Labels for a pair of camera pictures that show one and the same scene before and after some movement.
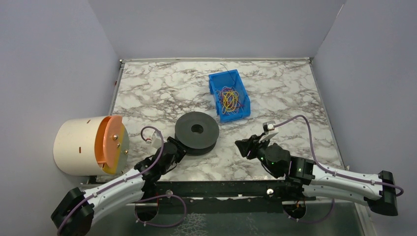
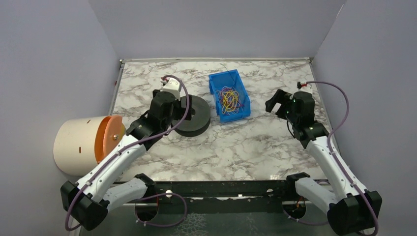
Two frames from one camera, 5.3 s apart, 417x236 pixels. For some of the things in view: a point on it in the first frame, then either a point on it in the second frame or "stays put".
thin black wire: [228, 72] stays put
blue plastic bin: [230, 78] stays put
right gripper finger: [249, 147] to [285, 109]
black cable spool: [196, 132] to [199, 121]
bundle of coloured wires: [229, 101] stays put
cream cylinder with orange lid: [91, 146] stays put
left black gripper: [174, 147] to [177, 108]
